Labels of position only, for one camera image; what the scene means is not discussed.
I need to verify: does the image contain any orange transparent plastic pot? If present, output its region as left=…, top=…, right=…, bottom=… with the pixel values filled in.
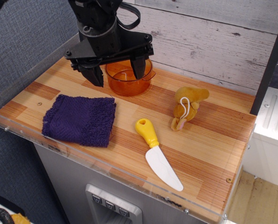
left=105, top=59, right=156, bottom=96

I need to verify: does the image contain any clear acrylic edge guard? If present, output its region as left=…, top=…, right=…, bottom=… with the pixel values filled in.
left=0, top=36, right=256, bottom=224

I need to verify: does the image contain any yellow plush bunny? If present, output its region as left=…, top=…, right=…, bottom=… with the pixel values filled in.
left=171, top=87, right=210, bottom=131

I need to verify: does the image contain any white ribbed appliance right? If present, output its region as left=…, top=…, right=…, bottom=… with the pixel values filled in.
left=242, top=87, right=278, bottom=185

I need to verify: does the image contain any dark vertical post right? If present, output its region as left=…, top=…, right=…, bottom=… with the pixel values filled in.
left=250, top=35, right=278, bottom=115

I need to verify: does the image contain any silver dispenser button panel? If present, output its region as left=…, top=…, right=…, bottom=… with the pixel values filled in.
left=85, top=184, right=143, bottom=224

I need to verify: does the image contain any yellow object bottom left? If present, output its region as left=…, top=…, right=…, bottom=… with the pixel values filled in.
left=11, top=213, right=31, bottom=224

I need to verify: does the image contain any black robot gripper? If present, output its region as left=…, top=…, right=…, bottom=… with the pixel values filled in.
left=65, top=0, right=154, bottom=87

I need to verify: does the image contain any grey toy fridge cabinet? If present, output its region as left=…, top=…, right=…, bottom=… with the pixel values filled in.
left=35, top=145, right=202, bottom=224

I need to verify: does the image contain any yellow handled white toy knife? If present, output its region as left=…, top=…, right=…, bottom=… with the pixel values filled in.
left=135, top=119, right=184, bottom=191

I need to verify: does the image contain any purple towel napkin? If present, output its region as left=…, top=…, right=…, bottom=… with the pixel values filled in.
left=42, top=94, right=116, bottom=147

